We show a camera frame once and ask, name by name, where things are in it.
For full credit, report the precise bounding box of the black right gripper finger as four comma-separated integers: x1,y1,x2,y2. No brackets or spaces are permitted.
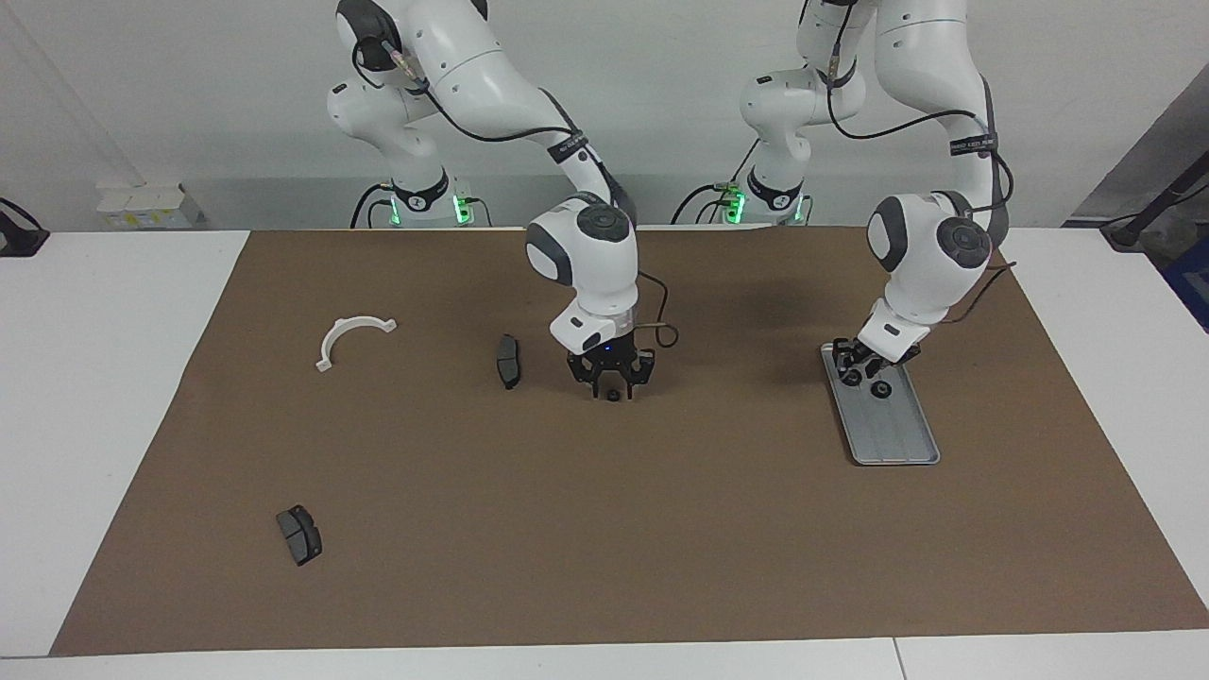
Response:
568,356,606,400
622,350,657,399

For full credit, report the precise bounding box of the silver metal tray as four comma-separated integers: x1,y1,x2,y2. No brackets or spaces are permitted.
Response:
820,342,942,468

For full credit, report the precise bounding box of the brown table mat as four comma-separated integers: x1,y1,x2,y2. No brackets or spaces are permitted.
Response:
49,227,1209,657

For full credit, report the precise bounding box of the black stand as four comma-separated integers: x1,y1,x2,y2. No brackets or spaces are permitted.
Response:
1100,146,1209,251

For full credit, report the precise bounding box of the blue crate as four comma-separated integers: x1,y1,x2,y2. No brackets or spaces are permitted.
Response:
1162,236,1209,332

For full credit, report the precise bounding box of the short grey brake pad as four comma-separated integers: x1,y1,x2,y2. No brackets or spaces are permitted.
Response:
275,504,324,568

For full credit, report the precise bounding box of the white cardboard box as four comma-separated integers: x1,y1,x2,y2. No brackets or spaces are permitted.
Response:
94,184,204,230

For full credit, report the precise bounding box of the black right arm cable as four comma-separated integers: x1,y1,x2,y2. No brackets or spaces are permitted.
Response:
351,38,679,349

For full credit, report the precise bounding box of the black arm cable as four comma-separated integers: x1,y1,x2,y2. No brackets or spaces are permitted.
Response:
351,38,679,349
798,0,1016,327

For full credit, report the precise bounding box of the black base power cable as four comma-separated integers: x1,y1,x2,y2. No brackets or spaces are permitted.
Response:
673,184,733,226
351,184,390,230

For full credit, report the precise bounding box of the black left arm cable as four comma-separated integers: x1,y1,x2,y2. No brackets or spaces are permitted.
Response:
798,0,1016,327

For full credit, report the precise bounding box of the white curved plastic bracket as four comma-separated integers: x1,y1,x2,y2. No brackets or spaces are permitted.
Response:
315,316,399,373

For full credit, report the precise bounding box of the black clamp mount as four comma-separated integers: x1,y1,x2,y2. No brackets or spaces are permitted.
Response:
0,196,50,258

